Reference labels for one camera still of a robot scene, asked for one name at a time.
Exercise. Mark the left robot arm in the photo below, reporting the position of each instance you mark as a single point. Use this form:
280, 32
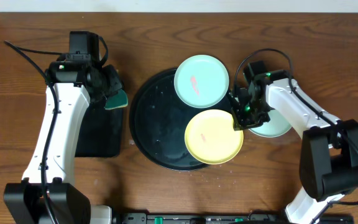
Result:
47, 192

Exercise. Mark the black round tray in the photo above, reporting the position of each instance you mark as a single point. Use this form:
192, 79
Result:
158, 119

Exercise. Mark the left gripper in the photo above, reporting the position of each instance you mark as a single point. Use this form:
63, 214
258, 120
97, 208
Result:
111, 86

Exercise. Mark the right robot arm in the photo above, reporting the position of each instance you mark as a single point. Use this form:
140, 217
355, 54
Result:
329, 146

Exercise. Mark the yellow plate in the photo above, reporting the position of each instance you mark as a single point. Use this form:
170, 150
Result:
210, 137

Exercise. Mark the light blue plate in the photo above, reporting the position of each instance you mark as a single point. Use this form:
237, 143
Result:
276, 127

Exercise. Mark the pale green plate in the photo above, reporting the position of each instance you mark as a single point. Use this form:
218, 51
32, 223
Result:
201, 81

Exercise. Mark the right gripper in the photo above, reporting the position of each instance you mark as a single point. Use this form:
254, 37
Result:
240, 123

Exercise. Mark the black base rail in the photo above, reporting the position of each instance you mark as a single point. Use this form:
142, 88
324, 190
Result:
145, 217

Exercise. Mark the black rectangular tray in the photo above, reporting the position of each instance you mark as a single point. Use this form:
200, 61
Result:
100, 132

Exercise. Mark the green yellow sponge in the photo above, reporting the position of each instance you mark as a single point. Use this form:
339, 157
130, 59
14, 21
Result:
119, 100

